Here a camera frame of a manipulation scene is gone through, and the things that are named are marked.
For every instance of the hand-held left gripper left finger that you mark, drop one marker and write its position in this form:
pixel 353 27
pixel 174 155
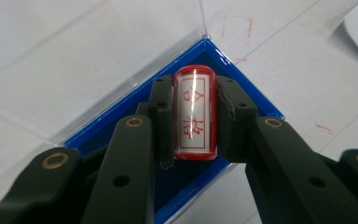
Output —
pixel 127 161

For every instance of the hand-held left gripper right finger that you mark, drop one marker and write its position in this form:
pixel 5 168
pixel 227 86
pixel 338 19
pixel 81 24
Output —
pixel 279 161

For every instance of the blue ink pad box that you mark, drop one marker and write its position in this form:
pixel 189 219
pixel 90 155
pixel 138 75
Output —
pixel 192 183

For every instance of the red stamp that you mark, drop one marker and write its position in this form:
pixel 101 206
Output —
pixel 194 109

